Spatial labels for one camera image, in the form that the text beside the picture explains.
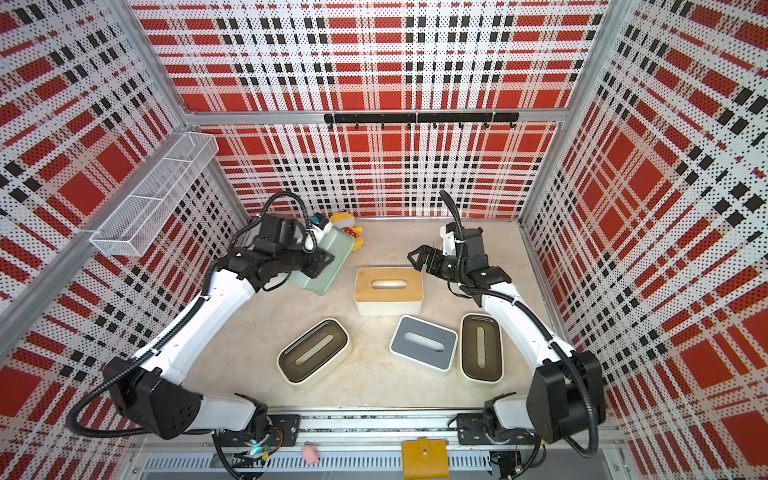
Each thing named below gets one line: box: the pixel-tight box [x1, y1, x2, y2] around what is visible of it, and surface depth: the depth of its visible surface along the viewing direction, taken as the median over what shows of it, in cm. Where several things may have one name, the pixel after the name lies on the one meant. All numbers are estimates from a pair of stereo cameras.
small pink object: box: [302, 444, 318, 466], surface depth 71 cm
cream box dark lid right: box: [459, 313, 505, 384], surface depth 83 cm
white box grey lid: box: [389, 315, 459, 376], surface depth 87 cm
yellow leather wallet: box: [402, 437, 450, 480], surface depth 71 cm
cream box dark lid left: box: [276, 318, 352, 386], surface depth 82 cm
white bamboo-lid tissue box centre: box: [354, 267, 424, 316], surface depth 95 cm
